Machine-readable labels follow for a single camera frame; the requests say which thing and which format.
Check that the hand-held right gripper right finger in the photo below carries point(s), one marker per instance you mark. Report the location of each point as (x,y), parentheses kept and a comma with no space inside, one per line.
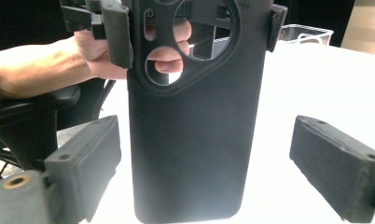
(341,168)

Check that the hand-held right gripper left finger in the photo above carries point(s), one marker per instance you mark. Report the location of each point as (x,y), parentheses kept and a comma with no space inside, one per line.
(89,161)

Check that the clear plastic box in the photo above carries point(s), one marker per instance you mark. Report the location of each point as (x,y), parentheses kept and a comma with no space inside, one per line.
(307,34)

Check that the black phone case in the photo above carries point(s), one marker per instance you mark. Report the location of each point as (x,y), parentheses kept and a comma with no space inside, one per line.
(195,140)

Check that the black clamp fixture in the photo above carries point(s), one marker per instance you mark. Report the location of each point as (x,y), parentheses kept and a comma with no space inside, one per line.
(20,18)

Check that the white table sheet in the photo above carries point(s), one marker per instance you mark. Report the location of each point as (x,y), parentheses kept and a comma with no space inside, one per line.
(316,87)

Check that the black chair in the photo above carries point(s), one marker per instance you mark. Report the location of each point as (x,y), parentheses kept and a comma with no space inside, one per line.
(27,124)

